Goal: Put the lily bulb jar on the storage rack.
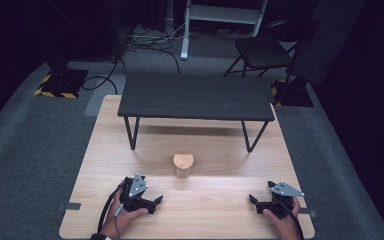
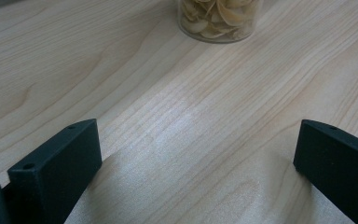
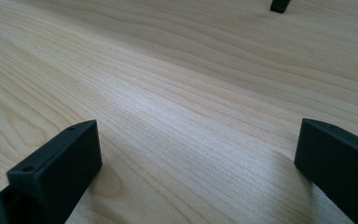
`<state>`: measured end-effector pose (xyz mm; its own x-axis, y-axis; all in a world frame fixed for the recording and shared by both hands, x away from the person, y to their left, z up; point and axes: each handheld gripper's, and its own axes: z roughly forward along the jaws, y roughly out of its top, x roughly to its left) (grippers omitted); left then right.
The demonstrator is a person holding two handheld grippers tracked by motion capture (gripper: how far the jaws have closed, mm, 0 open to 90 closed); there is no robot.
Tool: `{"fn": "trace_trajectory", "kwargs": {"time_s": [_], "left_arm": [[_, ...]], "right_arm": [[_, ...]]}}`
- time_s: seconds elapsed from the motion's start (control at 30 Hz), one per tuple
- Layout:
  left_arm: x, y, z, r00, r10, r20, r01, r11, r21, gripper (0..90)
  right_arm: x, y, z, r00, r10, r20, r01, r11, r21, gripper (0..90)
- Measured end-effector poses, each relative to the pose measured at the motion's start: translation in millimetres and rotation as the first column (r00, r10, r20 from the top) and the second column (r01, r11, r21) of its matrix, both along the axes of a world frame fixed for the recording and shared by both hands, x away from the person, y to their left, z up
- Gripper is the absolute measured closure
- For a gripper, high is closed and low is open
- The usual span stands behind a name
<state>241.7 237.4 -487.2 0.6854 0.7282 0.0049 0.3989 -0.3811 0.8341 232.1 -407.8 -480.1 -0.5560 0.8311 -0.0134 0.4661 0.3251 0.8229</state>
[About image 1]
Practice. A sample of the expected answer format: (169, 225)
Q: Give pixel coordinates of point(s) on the black base with hazard tape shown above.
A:
(63, 83)
(291, 93)

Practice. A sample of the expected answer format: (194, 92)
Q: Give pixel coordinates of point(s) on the person's left hand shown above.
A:
(121, 218)

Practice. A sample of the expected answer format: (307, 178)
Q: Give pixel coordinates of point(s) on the black shelf with metal legs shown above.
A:
(196, 96)

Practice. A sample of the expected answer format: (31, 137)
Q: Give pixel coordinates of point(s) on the small wooden cylinder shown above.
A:
(183, 163)

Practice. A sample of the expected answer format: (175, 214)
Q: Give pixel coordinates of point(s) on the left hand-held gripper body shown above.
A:
(136, 195)

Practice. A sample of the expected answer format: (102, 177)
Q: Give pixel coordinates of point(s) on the black folding chair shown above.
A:
(263, 50)

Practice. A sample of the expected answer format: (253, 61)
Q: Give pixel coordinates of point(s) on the person's right hand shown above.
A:
(285, 228)

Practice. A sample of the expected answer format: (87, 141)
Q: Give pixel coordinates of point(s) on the grey tape strip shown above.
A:
(70, 206)
(310, 212)

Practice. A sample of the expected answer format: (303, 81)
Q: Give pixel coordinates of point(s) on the white metal stand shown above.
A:
(220, 13)

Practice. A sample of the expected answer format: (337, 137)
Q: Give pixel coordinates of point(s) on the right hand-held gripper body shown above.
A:
(278, 203)

